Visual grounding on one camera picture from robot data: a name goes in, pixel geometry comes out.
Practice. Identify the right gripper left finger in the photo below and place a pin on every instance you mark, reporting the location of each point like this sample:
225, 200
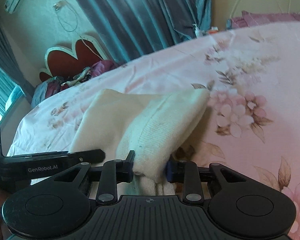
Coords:
114, 172

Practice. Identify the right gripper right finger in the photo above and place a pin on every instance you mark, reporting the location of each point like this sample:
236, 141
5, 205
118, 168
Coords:
187, 174

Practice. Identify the cream knit sweater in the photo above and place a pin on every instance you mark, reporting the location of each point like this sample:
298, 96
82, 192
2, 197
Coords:
145, 124

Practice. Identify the pile of clothes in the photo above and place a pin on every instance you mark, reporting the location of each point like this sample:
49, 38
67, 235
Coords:
57, 84

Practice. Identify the pink floral bed sheet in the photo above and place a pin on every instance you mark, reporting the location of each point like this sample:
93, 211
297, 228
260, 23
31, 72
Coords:
251, 121

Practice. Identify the red heart-shaped headboard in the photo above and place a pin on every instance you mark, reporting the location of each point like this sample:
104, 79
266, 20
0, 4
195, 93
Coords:
65, 62

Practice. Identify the left window curtain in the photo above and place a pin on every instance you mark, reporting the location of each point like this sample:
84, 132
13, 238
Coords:
11, 76

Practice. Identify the white pump bottle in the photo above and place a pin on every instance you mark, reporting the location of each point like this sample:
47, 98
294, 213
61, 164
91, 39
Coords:
198, 33

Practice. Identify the orange box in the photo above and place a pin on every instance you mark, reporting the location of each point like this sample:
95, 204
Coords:
213, 30

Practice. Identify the blue curtain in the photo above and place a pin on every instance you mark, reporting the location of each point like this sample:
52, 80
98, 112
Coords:
132, 28

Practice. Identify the purple pillow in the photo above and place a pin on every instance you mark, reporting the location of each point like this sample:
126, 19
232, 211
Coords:
249, 19

